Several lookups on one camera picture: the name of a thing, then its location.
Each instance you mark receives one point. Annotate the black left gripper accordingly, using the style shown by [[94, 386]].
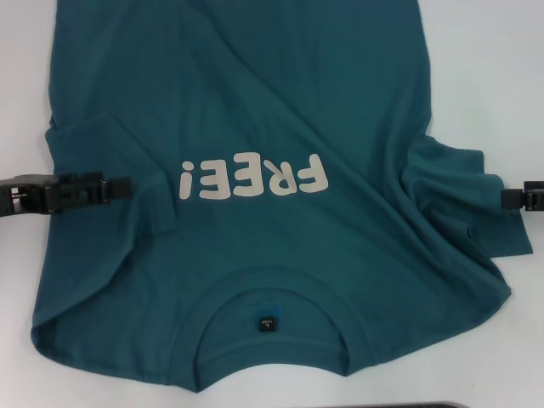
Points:
[[21, 193]]

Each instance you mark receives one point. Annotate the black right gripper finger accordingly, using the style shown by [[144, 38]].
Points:
[[516, 199]]

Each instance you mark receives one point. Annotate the teal t-shirt with FREE print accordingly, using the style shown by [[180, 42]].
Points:
[[255, 106]]

